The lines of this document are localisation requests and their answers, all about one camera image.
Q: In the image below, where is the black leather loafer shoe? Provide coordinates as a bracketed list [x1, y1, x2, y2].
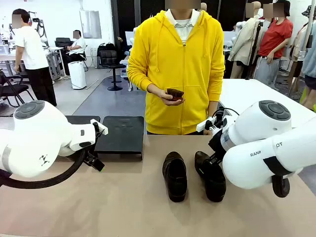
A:
[162, 151, 188, 203]
[194, 151, 227, 203]

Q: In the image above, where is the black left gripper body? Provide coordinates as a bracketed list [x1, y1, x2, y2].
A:
[83, 128, 102, 163]

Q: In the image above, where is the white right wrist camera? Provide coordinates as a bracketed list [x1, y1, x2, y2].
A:
[196, 116, 218, 133]

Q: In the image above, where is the black backpack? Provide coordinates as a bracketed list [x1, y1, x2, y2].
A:
[97, 42, 117, 57]

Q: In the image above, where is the person in yellow hoodie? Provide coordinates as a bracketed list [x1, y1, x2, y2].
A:
[126, 0, 226, 136]

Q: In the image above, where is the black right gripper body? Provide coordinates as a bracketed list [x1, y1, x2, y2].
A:
[208, 128, 227, 159]

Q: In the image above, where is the white folding table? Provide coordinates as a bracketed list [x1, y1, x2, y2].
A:
[219, 78, 316, 129]

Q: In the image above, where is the white background desk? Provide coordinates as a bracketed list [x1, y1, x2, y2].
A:
[45, 46, 67, 80]

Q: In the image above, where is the black office chair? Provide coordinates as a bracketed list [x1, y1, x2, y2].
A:
[54, 37, 75, 50]

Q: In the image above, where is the white air purifier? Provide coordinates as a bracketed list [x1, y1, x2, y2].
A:
[68, 61, 87, 90]

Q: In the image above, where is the person's left forearm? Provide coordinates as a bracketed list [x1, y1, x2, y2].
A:
[208, 69, 226, 118]

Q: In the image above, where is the seated person in white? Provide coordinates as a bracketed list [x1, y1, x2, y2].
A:
[64, 30, 87, 62]

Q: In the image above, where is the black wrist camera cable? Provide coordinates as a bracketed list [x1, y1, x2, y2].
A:
[211, 107, 240, 124]

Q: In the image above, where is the man in white t-shirt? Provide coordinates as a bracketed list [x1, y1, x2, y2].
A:
[11, 8, 58, 107]

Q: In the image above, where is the black mesh chair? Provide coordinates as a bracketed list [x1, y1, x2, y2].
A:
[0, 70, 35, 108]

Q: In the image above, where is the black left arm hose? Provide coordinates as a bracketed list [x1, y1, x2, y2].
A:
[0, 148, 87, 190]

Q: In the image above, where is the mannequin in beige coat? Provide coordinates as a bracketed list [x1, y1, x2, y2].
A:
[227, 1, 264, 79]

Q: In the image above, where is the neon green shoe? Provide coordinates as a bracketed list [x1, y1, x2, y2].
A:
[300, 87, 309, 104]

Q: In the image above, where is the person's right forearm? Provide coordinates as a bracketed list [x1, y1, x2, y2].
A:
[127, 70, 160, 95]

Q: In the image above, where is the small dark brown object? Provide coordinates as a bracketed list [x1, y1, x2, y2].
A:
[165, 87, 186, 102]

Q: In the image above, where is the figure in red shirt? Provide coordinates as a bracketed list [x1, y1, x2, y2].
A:
[255, 0, 294, 86]

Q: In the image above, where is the black right arm hose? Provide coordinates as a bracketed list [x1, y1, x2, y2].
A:
[263, 155, 304, 198]

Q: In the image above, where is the black padded bar stool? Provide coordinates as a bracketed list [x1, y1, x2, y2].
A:
[99, 50, 127, 91]

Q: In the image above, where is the grey wall panel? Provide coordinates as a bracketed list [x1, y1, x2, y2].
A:
[79, 9, 102, 40]

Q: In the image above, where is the person's right hand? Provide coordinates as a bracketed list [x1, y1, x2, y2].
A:
[155, 88, 186, 107]

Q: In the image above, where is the black arm hose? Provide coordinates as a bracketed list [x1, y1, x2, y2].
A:
[263, 155, 304, 198]
[0, 148, 87, 190]

